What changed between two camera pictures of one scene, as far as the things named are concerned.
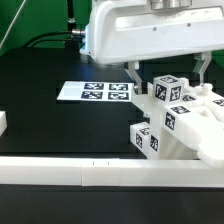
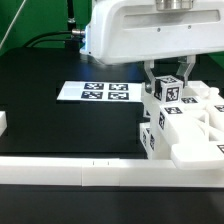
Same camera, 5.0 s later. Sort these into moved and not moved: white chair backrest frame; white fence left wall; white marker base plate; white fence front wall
Moved: white chair backrest frame
Not moved: white fence left wall; white marker base plate; white fence front wall
